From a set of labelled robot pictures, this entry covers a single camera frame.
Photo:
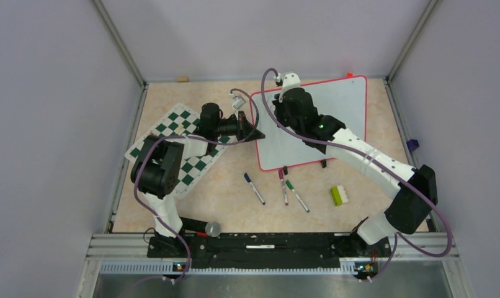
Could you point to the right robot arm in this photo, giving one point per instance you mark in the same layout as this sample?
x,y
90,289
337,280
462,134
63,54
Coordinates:
x,y
412,190

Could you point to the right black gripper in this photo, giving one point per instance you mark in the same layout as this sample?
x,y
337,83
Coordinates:
x,y
279,106

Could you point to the wooden block at wall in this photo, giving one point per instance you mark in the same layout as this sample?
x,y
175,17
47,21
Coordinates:
x,y
182,79

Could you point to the green-capped marker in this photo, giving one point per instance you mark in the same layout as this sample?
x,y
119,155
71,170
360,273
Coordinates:
x,y
296,194

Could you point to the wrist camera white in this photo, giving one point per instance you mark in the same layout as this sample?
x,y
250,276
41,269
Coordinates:
x,y
237,102
287,81

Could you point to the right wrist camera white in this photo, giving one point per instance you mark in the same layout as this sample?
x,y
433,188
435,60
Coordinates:
x,y
287,81

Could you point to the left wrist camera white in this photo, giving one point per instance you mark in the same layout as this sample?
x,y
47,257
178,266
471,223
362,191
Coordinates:
x,y
237,102

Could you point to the green white chessboard mat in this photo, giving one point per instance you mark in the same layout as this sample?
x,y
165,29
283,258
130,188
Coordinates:
x,y
182,120

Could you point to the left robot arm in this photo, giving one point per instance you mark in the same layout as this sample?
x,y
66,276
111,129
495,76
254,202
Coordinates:
x,y
156,170

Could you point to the green white toy block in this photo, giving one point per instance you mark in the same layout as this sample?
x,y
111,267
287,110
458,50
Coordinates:
x,y
338,195

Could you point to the blue-capped marker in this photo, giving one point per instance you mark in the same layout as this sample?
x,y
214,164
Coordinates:
x,y
257,193

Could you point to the black microphone silver head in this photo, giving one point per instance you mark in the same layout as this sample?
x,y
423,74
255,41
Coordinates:
x,y
212,229

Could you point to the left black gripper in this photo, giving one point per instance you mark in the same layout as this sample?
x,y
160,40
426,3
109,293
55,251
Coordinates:
x,y
244,128

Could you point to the purple clip on frame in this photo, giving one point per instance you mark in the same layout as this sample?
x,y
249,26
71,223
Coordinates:
x,y
412,145

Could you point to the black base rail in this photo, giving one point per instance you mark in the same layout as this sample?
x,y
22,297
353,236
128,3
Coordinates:
x,y
266,250

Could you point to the purple-capped marker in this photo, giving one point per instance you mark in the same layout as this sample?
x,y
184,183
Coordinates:
x,y
283,185

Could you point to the pink-framed whiteboard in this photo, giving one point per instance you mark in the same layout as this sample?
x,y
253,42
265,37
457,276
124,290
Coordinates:
x,y
343,98

